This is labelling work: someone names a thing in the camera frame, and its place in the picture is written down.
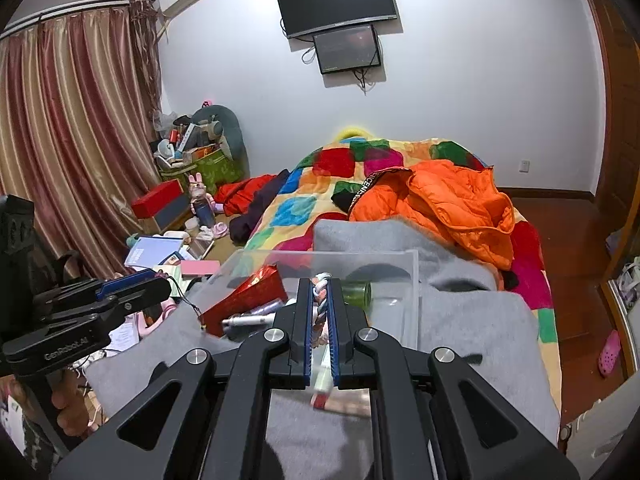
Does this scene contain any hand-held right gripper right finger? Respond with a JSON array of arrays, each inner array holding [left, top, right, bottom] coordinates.
[[327, 279, 581, 480]]

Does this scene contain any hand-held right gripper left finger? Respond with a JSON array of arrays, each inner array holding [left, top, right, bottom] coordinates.
[[50, 277, 315, 480]]

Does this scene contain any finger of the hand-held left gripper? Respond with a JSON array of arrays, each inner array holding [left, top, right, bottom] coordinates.
[[1, 276, 173, 377], [32, 268, 158, 329]]

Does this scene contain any white pen with braided cord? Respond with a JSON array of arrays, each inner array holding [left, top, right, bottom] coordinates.
[[310, 272, 335, 409]]

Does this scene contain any clear plastic storage box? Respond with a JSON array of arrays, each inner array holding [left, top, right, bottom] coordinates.
[[197, 249, 421, 418]]

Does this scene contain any large beige cosmetic tube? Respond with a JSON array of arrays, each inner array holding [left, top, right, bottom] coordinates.
[[327, 391, 373, 418]]

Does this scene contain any person's left hand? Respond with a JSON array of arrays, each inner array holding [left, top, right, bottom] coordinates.
[[47, 367, 103, 436]]

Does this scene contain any blue notebook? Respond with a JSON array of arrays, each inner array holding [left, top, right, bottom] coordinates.
[[124, 236, 183, 268]]

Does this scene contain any green glass bottle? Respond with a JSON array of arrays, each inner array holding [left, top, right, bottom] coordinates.
[[342, 281, 373, 308]]

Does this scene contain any silver pen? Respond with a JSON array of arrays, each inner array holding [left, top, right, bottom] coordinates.
[[221, 311, 278, 331]]

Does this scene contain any pink notebook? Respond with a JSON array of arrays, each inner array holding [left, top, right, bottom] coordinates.
[[179, 259, 221, 278]]

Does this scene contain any tablet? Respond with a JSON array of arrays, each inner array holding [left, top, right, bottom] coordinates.
[[187, 237, 216, 261]]

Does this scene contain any red foil packet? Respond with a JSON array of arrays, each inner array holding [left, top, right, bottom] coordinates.
[[200, 265, 288, 338]]

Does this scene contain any red box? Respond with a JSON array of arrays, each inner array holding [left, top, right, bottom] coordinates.
[[131, 179, 185, 219]]

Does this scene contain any pink rabbit figure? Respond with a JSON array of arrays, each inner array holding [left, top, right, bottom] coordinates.
[[187, 172, 216, 211]]

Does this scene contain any colourful patchwork quilt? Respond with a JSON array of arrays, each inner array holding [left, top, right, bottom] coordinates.
[[242, 136, 562, 406]]

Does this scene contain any dark purple cloth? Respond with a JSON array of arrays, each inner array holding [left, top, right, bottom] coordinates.
[[230, 170, 291, 246]]

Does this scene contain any striped red-gold curtain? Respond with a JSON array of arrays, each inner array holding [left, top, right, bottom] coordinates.
[[0, 0, 163, 281]]

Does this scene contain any red jacket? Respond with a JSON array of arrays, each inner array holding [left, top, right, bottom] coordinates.
[[215, 175, 281, 216]]

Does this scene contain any grey blanket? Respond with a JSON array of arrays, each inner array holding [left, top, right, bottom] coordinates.
[[85, 217, 561, 480]]

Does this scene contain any green bag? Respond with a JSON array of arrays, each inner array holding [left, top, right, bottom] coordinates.
[[160, 144, 243, 196]]

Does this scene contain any orange puffer jacket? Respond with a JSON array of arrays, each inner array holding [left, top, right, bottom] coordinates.
[[332, 159, 516, 273]]

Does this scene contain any yellow pillow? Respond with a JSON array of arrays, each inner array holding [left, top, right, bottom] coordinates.
[[335, 124, 373, 142]]

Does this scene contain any pink slipper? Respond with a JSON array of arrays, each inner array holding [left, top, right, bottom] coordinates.
[[598, 330, 622, 378]]

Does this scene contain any wooden door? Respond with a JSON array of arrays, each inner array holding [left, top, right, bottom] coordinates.
[[580, 0, 640, 241]]

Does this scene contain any white curtain rail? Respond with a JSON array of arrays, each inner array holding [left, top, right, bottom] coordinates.
[[0, 0, 151, 41]]

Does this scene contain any small wall monitor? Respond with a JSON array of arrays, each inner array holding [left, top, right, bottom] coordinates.
[[313, 25, 382, 75]]

